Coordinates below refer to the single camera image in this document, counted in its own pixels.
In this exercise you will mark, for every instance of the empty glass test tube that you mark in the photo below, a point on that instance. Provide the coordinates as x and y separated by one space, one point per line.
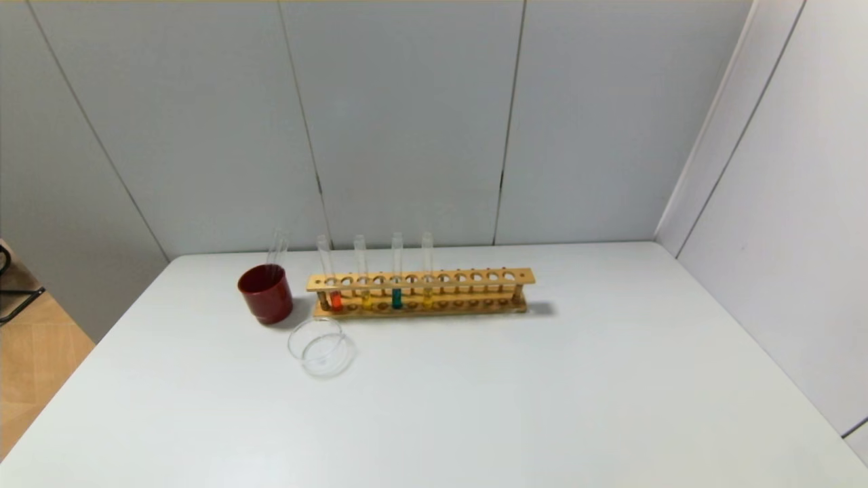
277 247

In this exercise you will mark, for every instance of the wooden test tube rack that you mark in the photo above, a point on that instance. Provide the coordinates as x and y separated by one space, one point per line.
420 279

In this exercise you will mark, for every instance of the yellow pigment test tube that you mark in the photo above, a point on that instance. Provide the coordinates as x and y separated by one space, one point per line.
366 298
427 297

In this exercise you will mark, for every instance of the clear glass petri dish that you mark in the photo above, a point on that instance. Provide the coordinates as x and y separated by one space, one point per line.
322 349

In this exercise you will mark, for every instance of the black metal frame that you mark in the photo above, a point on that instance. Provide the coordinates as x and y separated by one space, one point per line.
20 296

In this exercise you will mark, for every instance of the dark red cup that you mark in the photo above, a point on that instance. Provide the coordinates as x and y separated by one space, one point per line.
266 298

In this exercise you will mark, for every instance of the teal pigment test tube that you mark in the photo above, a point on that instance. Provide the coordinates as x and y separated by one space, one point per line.
397 298

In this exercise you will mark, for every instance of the red pigment test tube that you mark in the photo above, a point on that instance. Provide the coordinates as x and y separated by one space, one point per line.
336 299

